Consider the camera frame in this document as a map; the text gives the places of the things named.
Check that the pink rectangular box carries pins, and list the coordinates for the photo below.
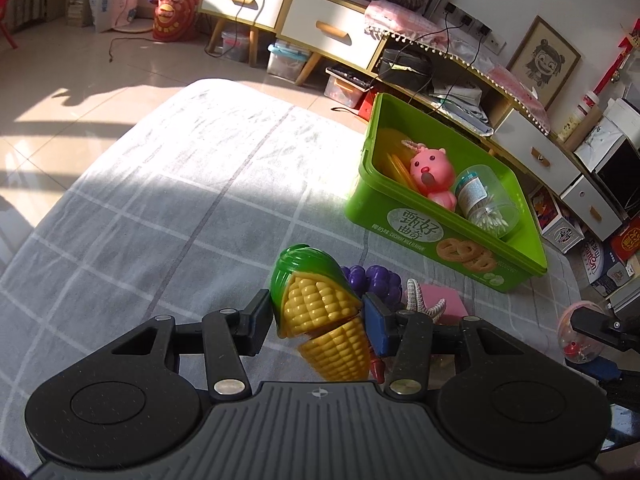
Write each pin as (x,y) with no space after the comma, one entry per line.
(451,308)

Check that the yellow green toy corn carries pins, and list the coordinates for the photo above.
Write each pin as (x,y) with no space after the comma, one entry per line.
(312,299)

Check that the pink lace cloth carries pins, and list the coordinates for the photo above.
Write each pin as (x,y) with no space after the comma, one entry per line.
(390,20)

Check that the yellow plastic bowl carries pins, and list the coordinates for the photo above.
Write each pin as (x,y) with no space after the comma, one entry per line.
(393,158)

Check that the red storage box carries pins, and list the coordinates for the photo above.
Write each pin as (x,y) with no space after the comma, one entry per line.
(366,105)

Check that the framed cartoon girl picture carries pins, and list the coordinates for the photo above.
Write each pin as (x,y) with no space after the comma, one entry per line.
(543,61)

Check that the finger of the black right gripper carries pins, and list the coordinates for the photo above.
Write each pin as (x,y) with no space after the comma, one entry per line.
(608,330)

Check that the green plastic cookie bin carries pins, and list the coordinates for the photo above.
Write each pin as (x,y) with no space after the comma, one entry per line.
(411,220)

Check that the red plastic child chair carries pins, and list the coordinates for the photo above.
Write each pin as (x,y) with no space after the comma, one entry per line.
(3,28)

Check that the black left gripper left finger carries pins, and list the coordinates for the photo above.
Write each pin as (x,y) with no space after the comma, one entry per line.
(222,337)

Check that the red cylindrical bag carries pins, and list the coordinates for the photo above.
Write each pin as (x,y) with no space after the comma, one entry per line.
(174,20)

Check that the pink pig toy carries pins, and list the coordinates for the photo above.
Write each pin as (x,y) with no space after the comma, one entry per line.
(434,174)

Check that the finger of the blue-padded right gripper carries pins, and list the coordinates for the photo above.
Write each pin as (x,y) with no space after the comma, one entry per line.
(600,369)

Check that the clear cotton swab jar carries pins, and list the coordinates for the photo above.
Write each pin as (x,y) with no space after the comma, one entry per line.
(484,202)

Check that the white patterned toy box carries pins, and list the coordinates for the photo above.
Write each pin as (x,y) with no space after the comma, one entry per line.
(557,224)

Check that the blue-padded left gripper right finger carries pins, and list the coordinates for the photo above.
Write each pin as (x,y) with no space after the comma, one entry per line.
(410,338)

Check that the clear pink toy ball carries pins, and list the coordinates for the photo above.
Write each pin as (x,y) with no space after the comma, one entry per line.
(576,347)

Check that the black bag in cabinet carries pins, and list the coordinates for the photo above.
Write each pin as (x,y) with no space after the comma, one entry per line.
(407,70)

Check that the black microwave oven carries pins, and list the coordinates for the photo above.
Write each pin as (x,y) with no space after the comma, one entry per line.
(613,160)

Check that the wooden TV cabinet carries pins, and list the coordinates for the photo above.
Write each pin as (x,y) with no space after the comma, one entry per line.
(518,126)

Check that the clear storage box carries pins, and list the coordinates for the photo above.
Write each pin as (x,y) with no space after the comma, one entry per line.
(286,61)

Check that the purple toy grapes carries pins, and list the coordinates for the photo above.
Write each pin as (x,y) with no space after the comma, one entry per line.
(377,280)

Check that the grey checked cloth mat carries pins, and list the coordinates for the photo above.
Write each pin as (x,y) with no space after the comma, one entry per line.
(188,212)

